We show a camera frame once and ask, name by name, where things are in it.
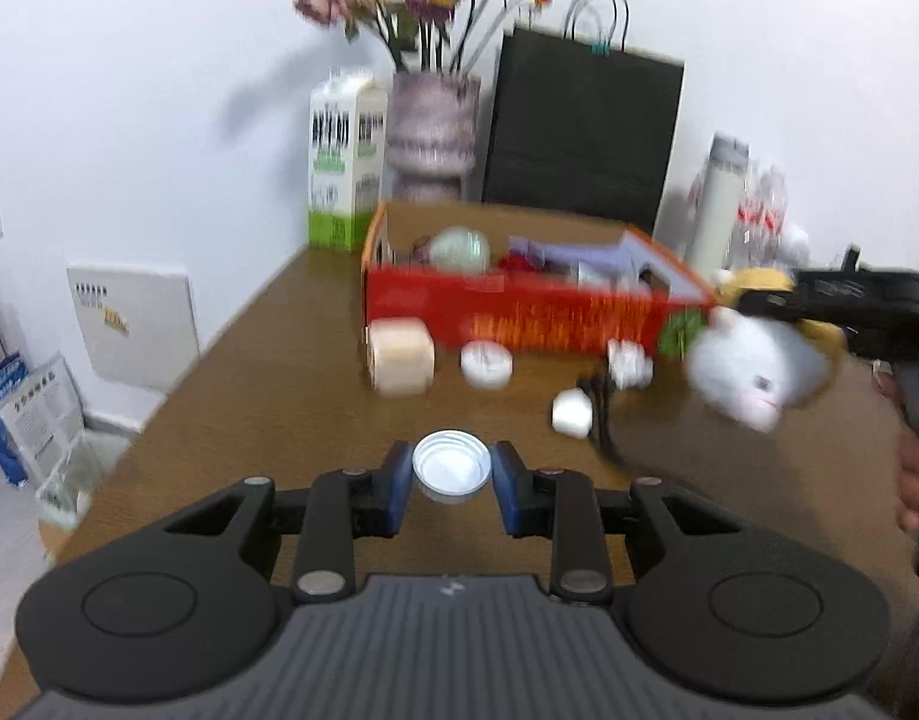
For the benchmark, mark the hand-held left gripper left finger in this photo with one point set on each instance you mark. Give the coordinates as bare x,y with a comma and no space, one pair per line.
401,487

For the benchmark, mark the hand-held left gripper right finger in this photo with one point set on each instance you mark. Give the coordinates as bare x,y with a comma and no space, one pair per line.
506,489

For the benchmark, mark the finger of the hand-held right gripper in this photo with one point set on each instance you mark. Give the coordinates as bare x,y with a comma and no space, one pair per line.
767,301

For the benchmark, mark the white round jar lid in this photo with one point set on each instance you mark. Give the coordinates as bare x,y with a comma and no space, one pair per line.
452,465

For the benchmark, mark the white yellow plush sheep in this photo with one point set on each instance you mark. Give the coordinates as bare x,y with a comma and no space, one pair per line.
744,367

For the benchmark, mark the red cardboard box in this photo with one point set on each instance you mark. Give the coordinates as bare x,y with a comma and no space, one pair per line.
534,311

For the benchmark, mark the purple cloth pouch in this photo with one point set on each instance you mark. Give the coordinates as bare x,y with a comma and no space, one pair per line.
572,251

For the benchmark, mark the red artificial flower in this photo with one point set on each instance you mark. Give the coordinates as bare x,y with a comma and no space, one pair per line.
523,262

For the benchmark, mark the iridescent plastic ball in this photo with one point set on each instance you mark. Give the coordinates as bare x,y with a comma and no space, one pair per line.
459,249

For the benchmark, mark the wooden desktop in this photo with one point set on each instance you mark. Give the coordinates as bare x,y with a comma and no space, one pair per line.
279,390

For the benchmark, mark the white rounded appliance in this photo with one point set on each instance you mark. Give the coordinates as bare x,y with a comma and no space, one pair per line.
797,247

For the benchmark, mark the white thermos bottle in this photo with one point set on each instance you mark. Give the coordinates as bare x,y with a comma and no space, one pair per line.
718,210

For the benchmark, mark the white round jar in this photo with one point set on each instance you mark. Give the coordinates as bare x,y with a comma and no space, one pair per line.
486,364

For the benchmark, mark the beige tape roll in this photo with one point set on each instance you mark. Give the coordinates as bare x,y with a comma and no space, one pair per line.
399,356

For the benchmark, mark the small white bottle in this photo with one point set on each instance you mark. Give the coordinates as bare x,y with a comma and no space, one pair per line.
630,364

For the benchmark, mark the black paper bag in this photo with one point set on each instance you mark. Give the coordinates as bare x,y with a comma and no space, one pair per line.
579,142

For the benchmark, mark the white green milk carton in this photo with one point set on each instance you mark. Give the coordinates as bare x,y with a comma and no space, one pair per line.
343,165

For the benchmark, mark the clear plastic bag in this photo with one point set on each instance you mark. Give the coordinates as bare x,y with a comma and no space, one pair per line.
69,487

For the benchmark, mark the white printed carton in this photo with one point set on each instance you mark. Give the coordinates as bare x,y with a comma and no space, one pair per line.
43,412

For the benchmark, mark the white wall panel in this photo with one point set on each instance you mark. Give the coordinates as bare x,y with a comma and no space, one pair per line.
133,322

